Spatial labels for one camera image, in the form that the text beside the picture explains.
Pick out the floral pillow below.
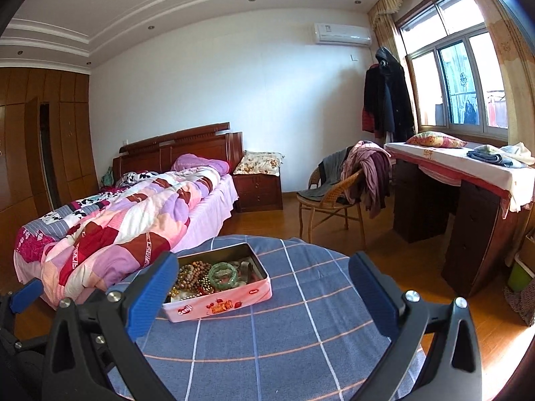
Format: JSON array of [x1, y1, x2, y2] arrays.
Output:
[[405, 131, 469, 149]]

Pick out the wooden nightstand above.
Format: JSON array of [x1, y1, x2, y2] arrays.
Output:
[[233, 173, 284, 214]]

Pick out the hanging dark coats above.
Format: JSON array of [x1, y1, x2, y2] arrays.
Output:
[[361, 47, 416, 143]]

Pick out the folded blue garment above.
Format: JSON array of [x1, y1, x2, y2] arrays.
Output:
[[467, 148, 517, 167]]

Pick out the silver bangle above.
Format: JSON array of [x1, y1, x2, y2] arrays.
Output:
[[236, 260, 256, 287]]

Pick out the green plastic bin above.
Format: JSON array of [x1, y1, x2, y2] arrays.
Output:
[[507, 253, 535, 293]]

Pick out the brown wooden bead necklace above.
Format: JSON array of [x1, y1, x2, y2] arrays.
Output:
[[178, 261, 214, 297]]

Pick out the gold bead necklace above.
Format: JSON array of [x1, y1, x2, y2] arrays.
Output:
[[171, 278, 210, 301]]

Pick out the patchwork quilt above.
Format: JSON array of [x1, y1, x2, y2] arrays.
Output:
[[14, 166, 221, 301]]

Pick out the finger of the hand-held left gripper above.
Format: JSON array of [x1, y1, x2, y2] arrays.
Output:
[[7, 278, 45, 315]]

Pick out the white air conditioner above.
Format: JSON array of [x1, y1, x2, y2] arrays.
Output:
[[313, 23, 372, 46]]

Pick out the green jade bracelet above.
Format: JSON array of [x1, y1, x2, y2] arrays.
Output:
[[208, 262, 240, 289]]

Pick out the dark wooden desk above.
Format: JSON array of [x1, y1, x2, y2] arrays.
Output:
[[385, 142, 535, 297]]

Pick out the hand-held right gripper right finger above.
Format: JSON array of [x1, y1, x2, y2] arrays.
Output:
[[348, 251, 486, 401]]

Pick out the wicker chair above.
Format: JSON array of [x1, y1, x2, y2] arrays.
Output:
[[297, 148, 370, 251]]

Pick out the wooden bed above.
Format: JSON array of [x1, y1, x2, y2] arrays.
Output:
[[12, 122, 244, 310]]

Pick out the woven basket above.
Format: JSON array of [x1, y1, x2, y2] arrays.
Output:
[[504, 286, 535, 326]]

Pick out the grey garment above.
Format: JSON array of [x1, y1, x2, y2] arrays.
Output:
[[298, 148, 356, 201]]

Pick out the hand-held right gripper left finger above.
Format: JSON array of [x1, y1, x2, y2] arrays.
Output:
[[42, 251, 180, 401]]

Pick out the maroon and pink garments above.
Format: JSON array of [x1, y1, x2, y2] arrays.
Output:
[[340, 141, 394, 220]]

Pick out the white folded cloth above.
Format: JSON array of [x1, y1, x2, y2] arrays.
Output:
[[474, 142, 535, 168]]

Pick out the purple pillow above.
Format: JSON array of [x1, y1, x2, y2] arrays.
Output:
[[171, 153, 230, 175]]

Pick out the white and red desk cloth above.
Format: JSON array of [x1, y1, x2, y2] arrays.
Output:
[[384, 140, 535, 214]]

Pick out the pink tin box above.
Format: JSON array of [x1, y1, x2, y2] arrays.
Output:
[[162, 242, 272, 323]]

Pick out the window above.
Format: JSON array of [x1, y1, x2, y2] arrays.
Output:
[[401, 0, 511, 143]]

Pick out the black and white pillow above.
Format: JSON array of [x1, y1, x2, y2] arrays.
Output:
[[115, 170, 159, 188]]

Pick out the beige patterned curtain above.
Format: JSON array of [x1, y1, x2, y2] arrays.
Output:
[[368, 0, 464, 134]]

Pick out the wooden wardrobe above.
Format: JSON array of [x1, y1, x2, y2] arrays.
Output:
[[0, 67, 101, 214]]

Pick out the floral cushion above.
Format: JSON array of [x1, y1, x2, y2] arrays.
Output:
[[233, 150, 286, 177]]

